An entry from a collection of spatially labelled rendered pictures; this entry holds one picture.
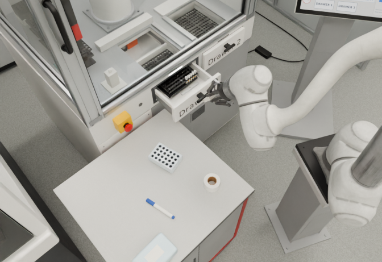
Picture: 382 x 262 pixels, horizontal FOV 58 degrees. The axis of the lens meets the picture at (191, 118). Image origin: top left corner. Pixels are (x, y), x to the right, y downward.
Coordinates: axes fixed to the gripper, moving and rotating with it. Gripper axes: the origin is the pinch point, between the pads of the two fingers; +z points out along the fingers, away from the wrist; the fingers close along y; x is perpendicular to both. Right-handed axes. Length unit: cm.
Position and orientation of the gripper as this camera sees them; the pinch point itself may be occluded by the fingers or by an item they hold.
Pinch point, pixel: (208, 98)
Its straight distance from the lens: 150.6
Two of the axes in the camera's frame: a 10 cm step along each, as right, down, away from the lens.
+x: -7.3, 5.7, -3.8
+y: -5.7, -8.1, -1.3
